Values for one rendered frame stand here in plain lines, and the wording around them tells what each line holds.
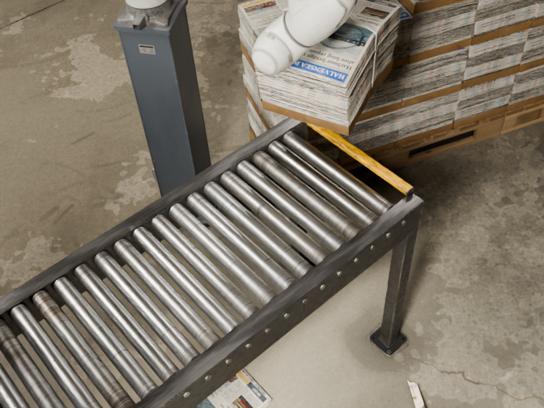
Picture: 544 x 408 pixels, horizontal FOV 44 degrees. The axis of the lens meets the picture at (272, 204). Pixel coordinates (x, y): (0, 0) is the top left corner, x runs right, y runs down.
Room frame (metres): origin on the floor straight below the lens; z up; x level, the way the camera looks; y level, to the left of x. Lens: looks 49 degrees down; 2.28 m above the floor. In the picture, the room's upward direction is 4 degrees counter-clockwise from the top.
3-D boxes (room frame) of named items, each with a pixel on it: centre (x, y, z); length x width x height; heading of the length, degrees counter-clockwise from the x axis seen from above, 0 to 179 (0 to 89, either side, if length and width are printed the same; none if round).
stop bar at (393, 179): (1.46, -0.28, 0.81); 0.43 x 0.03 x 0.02; 38
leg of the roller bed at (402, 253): (1.26, -0.41, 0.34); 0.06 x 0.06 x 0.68; 38
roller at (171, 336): (0.98, 0.36, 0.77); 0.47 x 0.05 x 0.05; 38
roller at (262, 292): (1.14, 0.15, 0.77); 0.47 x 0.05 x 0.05; 38
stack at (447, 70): (2.32, -0.52, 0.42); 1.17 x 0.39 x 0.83; 108
